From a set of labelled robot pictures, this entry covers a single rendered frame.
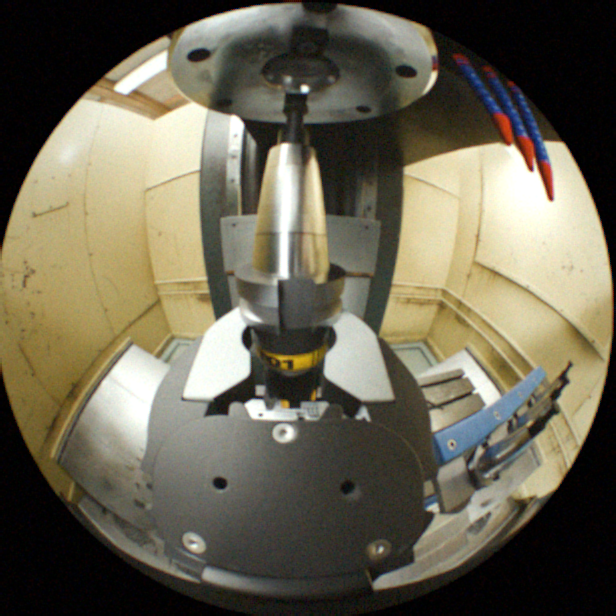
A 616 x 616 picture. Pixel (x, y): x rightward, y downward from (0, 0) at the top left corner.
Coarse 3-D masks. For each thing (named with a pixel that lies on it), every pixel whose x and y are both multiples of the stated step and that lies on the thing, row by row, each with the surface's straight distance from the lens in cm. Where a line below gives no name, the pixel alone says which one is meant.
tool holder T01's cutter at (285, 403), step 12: (264, 372) 14; (276, 372) 13; (312, 372) 13; (264, 384) 15; (276, 384) 13; (288, 384) 13; (300, 384) 13; (312, 384) 14; (276, 396) 15; (288, 396) 13; (300, 396) 13; (312, 396) 15; (288, 408) 15
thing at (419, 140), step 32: (448, 96) 33; (256, 128) 45; (320, 128) 45; (352, 128) 44; (384, 128) 43; (416, 128) 42; (448, 128) 40; (480, 128) 39; (544, 128) 37; (384, 160) 62; (416, 160) 59
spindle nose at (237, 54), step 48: (192, 48) 13; (240, 48) 13; (288, 48) 13; (336, 48) 12; (384, 48) 12; (432, 48) 13; (192, 96) 16; (240, 96) 16; (336, 96) 16; (384, 96) 16
